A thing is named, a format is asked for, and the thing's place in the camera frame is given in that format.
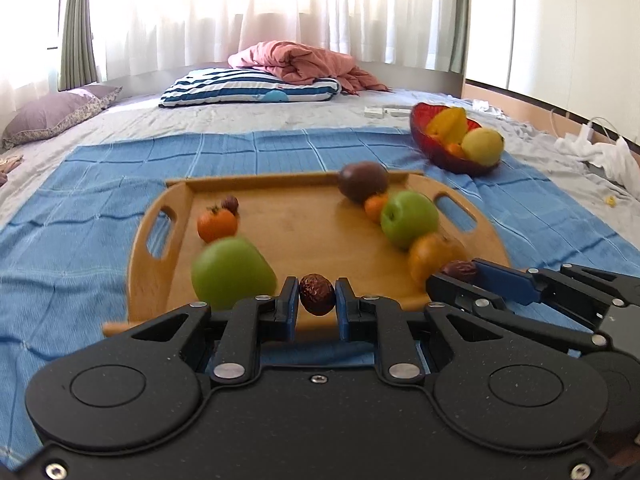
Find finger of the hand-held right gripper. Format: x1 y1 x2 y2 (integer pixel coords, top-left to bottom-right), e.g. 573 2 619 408
426 271 613 358
472 258 640 333

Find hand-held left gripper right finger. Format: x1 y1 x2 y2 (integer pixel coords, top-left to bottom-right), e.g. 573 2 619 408
335 276 507 387

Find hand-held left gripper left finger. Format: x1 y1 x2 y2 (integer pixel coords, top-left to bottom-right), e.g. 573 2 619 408
131 276 301 387

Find large yellow-orange orange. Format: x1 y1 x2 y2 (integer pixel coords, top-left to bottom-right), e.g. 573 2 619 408
407 232 467 286

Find large green apple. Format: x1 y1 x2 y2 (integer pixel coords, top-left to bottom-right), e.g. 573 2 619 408
191 237 277 311

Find wooden tray with handles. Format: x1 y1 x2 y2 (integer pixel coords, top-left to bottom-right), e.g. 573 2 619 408
102 170 511 338

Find small green apple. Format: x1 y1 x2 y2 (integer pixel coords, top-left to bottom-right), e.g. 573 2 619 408
380 190 441 251

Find tiny tangerine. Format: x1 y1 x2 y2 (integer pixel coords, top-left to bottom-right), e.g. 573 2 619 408
363 194 390 224

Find tangerine with green stem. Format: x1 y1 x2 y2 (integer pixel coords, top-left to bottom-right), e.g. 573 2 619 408
196 205 238 243

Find dark maroon round fruit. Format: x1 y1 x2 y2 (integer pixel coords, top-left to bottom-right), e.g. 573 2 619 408
338 161 390 205

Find yellow pear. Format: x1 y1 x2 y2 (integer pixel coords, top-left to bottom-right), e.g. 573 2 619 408
461 127 505 167

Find red glass bowl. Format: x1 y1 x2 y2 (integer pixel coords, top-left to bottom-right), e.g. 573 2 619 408
410 102 503 177

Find white clothes heap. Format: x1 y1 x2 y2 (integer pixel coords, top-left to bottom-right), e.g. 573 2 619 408
554 132 640 197

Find yellow star fruit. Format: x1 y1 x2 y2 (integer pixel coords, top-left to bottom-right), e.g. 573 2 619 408
425 107 471 145

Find flat white boxes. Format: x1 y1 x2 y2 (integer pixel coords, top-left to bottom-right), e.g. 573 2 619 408
363 105 412 120

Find blue checked blanket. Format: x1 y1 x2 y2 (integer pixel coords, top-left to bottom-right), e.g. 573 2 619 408
0 127 640 456

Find blue white striped pillow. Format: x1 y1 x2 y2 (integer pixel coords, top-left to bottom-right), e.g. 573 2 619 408
159 67 342 108

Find pink quilt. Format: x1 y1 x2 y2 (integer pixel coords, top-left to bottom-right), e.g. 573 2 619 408
228 40 391 95

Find green curtain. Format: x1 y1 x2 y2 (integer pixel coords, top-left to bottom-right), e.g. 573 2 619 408
449 0 474 75
58 0 99 92

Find white sheer curtain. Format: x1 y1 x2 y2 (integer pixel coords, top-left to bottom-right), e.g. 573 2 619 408
90 0 466 86

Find purple floral pillow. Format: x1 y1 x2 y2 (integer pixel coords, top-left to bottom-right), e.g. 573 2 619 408
1 85 123 151

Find wooden bed frame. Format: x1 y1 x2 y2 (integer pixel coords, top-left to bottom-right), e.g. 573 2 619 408
462 81 640 137

